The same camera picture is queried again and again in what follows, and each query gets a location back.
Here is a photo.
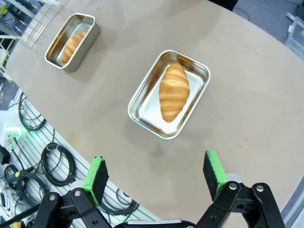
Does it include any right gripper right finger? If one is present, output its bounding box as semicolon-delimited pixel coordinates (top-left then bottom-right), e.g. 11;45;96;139
197;150;285;228

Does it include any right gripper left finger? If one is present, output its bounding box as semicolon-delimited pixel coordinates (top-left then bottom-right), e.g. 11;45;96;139
35;156;112;228

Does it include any rectangular steel container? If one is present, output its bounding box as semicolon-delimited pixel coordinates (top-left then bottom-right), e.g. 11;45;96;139
44;13;100;72
127;49;211;140

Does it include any golden croissant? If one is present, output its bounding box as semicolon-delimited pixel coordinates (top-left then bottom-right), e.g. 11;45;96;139
158;61;190;124
61;28;90;64

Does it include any white box with green light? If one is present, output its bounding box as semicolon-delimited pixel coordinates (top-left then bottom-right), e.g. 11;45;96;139
0;109;31;152

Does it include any grey plastic crate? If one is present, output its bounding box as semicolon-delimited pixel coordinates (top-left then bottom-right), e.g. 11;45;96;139
284;11;304;52

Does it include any black cable coil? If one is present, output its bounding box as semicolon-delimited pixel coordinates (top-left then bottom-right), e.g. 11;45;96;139
95;187;140;217
4;163;50;207
41;142;76;186
18;91;47;132

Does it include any metal wire rack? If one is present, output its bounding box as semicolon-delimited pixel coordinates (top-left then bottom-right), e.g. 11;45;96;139
20;0;68;48

